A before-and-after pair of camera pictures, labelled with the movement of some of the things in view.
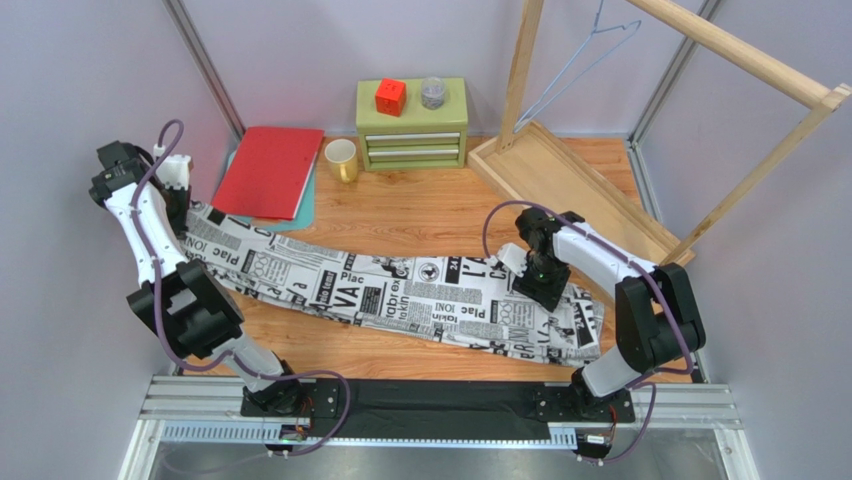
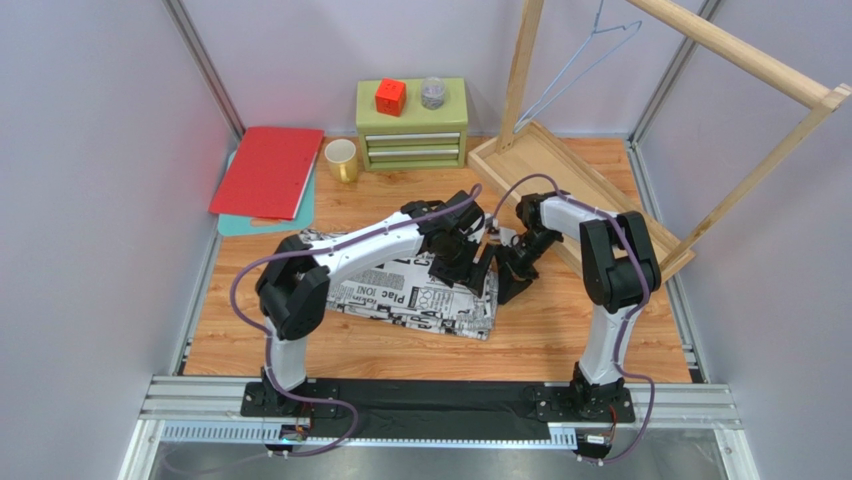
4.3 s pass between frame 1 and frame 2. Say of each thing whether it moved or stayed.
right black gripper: moved
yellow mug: stayed
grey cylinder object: stayed
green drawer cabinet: stayed
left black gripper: moved
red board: stayed
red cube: stayed
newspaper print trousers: moved
